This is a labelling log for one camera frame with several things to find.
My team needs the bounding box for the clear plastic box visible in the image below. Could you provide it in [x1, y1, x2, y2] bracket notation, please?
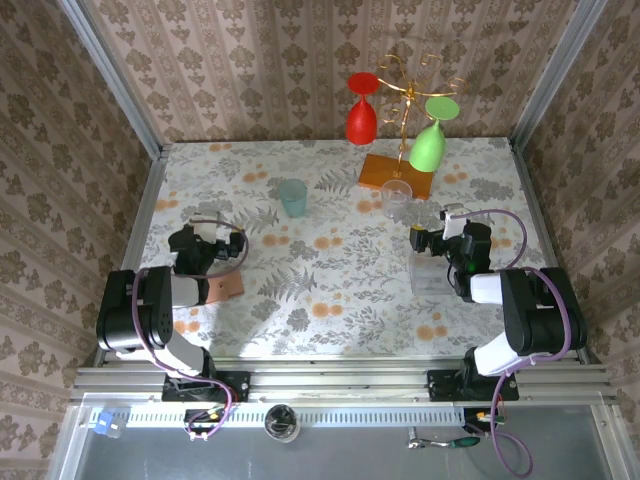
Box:
[408, 249, 454, 297]

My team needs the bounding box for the brown leather card holder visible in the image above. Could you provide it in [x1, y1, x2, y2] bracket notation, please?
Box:
[205, 273, 245, 304]

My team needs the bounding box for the clear plastic cup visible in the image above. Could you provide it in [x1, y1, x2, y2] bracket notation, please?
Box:
[380, 179, 414, 220]

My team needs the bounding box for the gold glass rack stand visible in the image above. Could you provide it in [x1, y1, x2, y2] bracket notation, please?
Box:
[357, 53, 467, 202]

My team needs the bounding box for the teal plastic cup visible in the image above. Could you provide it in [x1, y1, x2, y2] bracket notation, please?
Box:
[277, 178, 309, 219]

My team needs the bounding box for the green wine glass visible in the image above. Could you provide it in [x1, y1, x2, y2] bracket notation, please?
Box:
[408, 96, 460, 173]

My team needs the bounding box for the red wine glass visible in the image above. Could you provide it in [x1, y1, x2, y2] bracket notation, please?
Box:
[345, 71, 380, 147]

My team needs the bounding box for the round metal cup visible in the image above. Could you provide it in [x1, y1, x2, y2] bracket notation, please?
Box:
[264, 403, 301, 444]

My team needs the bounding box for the blue white connector block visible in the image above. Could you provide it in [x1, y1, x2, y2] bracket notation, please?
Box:
[92, 410, 124, 439]

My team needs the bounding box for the silver ratchet wrench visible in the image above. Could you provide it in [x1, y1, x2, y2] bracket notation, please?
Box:
[407, 433, 454, 450]

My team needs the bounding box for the grey metal shelf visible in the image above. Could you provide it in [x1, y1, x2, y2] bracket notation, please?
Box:
[47, 392, 626, 480]

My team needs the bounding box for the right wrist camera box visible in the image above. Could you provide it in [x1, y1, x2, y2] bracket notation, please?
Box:
[439, 203, 467, 240]

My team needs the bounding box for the aluminium table side rail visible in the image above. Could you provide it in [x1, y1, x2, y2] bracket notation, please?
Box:
[507, 137, 592, 365]
[92, 143, 171, 369]

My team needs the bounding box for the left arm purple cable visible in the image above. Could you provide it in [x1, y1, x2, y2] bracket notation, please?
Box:
[130, 212, 250, 441]

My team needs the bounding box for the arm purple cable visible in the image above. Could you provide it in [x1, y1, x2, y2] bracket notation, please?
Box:
[462, 208, 575, 475]
[130, 212, 250, 441]

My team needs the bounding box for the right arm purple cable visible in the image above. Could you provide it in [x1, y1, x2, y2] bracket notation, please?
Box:
[462, 208, 575, 475]

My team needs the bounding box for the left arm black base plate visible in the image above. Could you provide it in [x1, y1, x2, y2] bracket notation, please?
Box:
[162, 370, 251, 403]

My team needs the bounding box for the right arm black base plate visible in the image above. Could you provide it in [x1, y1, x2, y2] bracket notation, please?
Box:
[426, 368, 520, 402]

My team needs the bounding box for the aluminium frame cross rail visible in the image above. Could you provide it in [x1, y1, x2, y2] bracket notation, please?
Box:
[69, 364, 619, 404]

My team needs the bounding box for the black wiring connector bracket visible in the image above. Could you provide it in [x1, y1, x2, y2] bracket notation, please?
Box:
[183, 407, 227, 442]
[462, 407, 502, 436]

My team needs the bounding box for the aluminium frame post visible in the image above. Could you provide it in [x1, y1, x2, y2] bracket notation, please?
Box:
[509, 0, 609, 149]
[54, 0, 169, 160]

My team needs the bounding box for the white slotted cable duct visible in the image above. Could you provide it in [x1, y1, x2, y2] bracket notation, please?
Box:
[89, 405, 466, 429]

